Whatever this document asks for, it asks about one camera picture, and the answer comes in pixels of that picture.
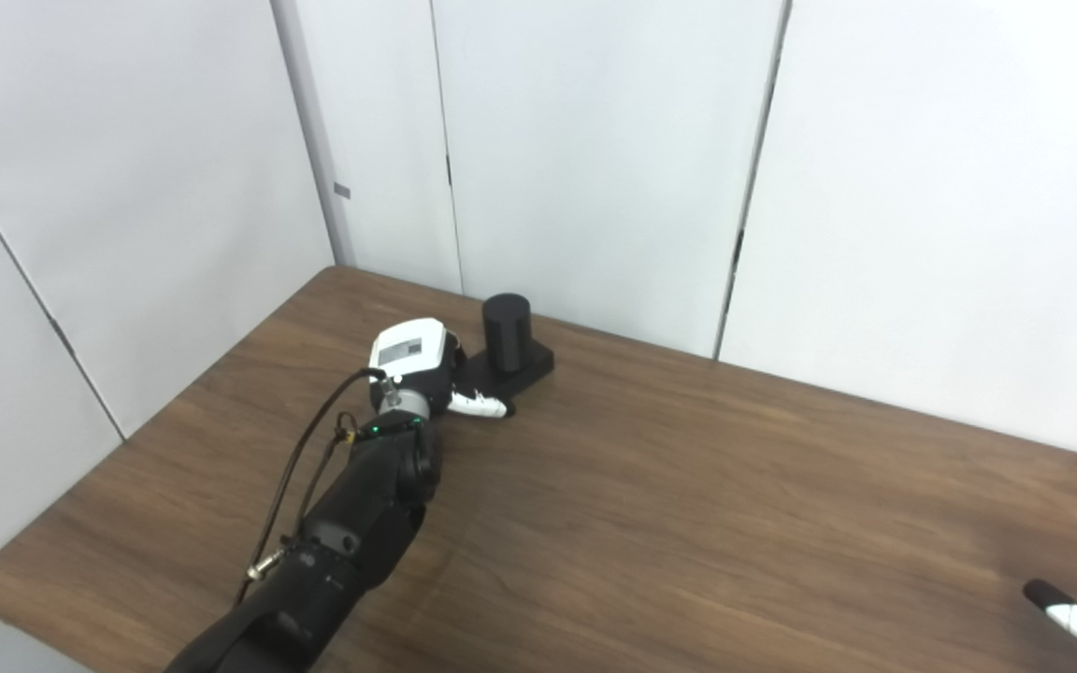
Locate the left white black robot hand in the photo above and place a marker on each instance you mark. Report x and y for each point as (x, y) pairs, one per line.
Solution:
(412, 350)

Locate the black cylinder peg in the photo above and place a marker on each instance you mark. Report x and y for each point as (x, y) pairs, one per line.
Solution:
(506, 341)

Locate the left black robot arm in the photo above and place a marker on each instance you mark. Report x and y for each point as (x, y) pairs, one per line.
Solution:
(351, 533)

